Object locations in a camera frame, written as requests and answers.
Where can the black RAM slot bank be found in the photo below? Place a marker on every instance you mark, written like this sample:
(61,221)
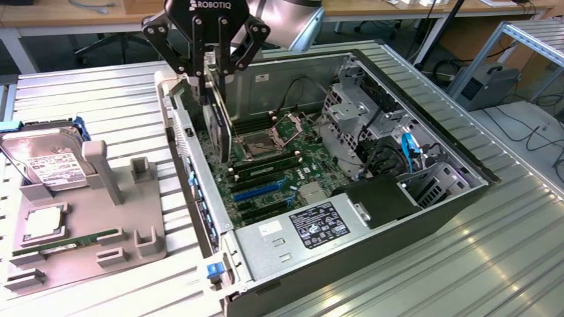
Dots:
(265,162)
(254,123)

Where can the hard disk with blue carrier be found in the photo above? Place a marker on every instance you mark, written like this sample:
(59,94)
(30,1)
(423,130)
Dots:
(45,155)

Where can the black chair star base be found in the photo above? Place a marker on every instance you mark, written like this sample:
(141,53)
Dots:
(119,43)

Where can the silver perforated drive cage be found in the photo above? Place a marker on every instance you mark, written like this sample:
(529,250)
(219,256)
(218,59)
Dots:
(349,115)

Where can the wooden desk with white legs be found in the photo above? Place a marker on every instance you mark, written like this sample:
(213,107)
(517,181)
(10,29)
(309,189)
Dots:
(53,16)

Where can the long wooden desk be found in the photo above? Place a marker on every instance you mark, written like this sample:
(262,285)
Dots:
(375,10)

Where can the silver CPU chip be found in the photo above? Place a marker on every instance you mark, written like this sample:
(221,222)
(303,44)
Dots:
(42,223)

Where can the black graphics card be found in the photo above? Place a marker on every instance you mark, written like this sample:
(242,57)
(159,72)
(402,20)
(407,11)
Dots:
(223,132)

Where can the open black PC case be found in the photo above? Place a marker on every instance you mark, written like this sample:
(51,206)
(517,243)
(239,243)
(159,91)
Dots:
(441,231)

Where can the blue card retainer clip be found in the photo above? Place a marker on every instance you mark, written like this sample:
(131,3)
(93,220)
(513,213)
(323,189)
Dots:
(193,178)

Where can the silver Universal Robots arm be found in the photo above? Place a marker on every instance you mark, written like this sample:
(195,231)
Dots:
(287,23)

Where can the small black chair base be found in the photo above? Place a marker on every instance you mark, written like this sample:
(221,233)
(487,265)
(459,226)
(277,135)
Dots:
(366,24)

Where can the grey plastic parts rack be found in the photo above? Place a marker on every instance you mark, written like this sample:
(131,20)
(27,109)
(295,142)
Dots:
(89,214)

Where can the silver chipset heatsink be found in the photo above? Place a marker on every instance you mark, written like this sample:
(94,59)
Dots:
(313,193)

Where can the loose green RAM stick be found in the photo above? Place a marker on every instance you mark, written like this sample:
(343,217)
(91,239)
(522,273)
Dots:
(66,245)

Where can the small black panel latch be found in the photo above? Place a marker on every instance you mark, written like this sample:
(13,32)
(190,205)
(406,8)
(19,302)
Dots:
(190,132)

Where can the CPU socket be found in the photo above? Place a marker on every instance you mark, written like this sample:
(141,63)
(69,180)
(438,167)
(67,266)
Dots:
(258,148)

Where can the small white box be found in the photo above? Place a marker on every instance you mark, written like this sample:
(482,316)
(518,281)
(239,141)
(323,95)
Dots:
(434,2)
(399,2)

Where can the black plastic fan shroud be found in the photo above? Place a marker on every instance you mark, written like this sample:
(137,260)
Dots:
(383,201)

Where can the blue expansion slot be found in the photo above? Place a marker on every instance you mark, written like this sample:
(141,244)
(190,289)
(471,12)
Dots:
(258,192)

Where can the aluminium frame slat table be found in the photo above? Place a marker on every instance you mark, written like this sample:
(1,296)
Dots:
(529,36)

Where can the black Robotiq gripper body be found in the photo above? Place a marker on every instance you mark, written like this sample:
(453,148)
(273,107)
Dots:
(207,20)

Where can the black slanted stand pole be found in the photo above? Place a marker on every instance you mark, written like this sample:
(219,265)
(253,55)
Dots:
(457,6)

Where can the grey power supply unit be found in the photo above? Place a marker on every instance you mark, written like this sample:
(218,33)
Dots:
(309,237)

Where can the blue case latch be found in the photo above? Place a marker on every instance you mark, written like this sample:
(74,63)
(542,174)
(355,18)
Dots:
(214,269)

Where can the green motherboard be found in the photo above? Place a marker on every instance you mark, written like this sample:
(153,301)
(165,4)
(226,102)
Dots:
(305,165)

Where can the black expansion slot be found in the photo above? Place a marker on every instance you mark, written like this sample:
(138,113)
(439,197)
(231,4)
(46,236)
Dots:
(265,211)

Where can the metal socket cover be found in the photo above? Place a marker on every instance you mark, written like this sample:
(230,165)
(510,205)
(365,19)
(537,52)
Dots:
(289,130)

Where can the silver slotted disk bay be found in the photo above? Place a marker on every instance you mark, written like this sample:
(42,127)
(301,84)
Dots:
(434,190)

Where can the installed RAM stick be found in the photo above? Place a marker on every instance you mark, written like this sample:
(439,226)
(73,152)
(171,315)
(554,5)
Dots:
(265,171)

